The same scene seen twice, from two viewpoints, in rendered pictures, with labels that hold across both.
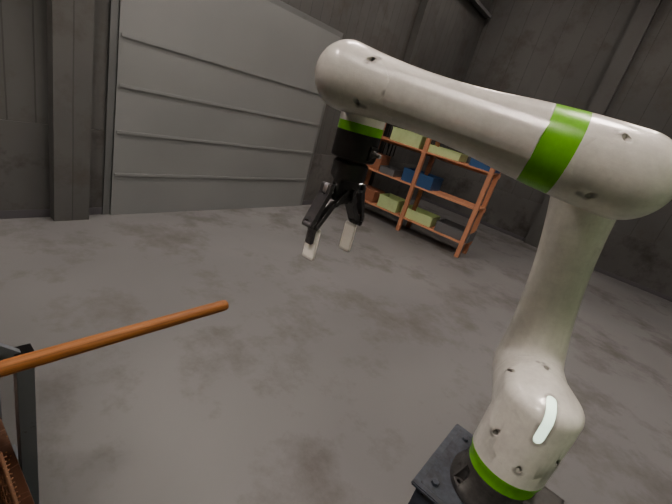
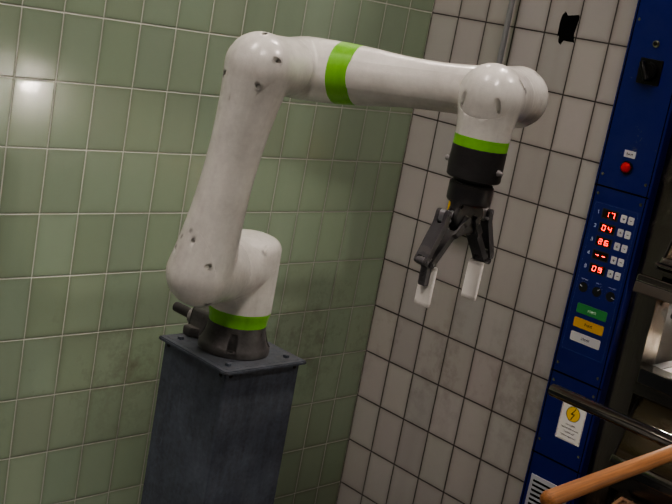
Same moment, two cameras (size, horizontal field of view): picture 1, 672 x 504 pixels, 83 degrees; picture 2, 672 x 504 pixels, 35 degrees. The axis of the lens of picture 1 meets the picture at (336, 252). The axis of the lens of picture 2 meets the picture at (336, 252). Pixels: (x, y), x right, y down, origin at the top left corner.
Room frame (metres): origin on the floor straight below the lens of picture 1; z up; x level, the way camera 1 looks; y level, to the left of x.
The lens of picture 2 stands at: (2.61, 0.09, 1.91)
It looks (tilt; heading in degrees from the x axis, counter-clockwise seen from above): 13 degrees down; 189
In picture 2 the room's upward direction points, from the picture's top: 11 degrees clockwise
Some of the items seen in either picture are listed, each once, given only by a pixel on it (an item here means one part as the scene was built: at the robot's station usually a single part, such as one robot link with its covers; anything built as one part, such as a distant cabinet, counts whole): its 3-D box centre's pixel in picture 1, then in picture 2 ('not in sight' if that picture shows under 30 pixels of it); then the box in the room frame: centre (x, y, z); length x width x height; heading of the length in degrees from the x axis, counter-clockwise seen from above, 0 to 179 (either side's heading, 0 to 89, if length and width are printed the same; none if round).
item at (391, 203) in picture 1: (425, 168); not in sight; (6.70, -1.08, 1.13); 2.39 x 0.65 x 2.26; 56
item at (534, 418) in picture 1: (524, 424); (241, 277); (0.55, -0.40, 1.36); 0.16 x 0.13 x 0.19; 162
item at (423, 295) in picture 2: (347, 236); (425, 285); (0.86, -0.02, 1.50); 0.03 x 0.01 x 0.07; 58
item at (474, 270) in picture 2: (311, 243); (472, 279); (0.74, 0.05, 1.50); 0.03 x 0.01 x 0.07; 58
